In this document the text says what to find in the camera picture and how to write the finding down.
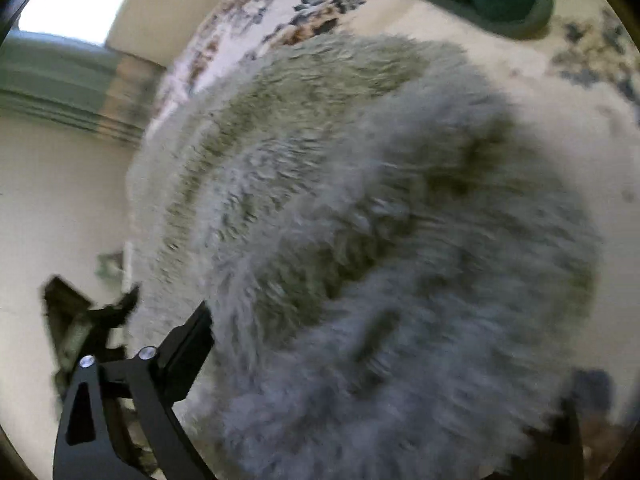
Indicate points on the grey fleece pants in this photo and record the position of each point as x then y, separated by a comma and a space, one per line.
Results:
395, 270

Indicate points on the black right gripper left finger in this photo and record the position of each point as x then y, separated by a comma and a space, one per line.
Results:
93, 441

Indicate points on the left green curtain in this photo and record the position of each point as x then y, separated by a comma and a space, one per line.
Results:
107, 93

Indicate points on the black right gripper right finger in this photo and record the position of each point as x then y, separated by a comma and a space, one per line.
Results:
556, 453

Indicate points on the floral bed blanket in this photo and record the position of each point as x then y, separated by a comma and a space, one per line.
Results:
579, 81

